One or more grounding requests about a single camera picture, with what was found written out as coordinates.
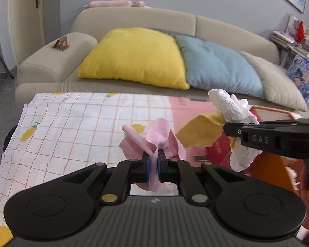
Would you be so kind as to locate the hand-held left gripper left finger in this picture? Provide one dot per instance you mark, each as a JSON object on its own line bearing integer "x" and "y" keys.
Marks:
{"x": 149, "y": 165}

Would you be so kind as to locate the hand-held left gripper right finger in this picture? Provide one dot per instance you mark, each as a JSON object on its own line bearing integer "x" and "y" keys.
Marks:
{"x": 159, "y": 170}

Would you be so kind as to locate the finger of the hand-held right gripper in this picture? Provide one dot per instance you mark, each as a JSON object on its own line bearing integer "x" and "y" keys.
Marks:
{"x": 260, "y": 139}
{"x": 288, "y": 122}

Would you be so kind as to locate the pink cloth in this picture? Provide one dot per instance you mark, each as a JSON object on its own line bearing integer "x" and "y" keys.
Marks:
{"x": 157, "y": 133}

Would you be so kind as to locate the white cloth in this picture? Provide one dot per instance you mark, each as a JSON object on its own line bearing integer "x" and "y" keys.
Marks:
{"x": 229, "y": 105}

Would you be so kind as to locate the yellow cloth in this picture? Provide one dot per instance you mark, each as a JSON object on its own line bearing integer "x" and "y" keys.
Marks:
{"x": 200, "y": 131}

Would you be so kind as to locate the beige pillow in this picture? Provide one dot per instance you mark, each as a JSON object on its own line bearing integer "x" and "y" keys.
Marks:
{"x": 280, "y": 87}

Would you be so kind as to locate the stack of books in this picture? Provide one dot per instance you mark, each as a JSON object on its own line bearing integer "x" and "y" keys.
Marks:
{"x": 283, "y": 38}

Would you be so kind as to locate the light blue pillow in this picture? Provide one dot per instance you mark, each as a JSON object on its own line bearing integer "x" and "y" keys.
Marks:
{"x": 216, "y": 67}

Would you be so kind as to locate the checked lemon print tablecloth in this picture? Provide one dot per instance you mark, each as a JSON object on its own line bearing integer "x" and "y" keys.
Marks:
{"x": 67, "y": 133}

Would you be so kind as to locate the red hanging ornament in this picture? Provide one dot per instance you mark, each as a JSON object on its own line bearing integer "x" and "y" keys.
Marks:
{"x": 300, "y": 30}

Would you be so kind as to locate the yellow pillow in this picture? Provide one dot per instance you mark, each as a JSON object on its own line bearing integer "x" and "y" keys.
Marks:
{"x": 134, "y": 56}

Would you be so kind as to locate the beige sofa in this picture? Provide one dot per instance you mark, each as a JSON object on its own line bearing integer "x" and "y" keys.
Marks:
{"x": 134, "y": 16}

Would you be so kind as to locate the brown phone stand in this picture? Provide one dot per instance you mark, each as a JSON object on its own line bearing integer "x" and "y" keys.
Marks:
{"x": 61, "y": 43}

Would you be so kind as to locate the pink plush roll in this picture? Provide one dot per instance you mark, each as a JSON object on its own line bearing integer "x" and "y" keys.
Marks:
{"x": 108, "y": 4}

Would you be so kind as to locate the cream door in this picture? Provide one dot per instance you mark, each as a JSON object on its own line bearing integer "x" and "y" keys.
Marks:
{"x": 25, "y": 18}

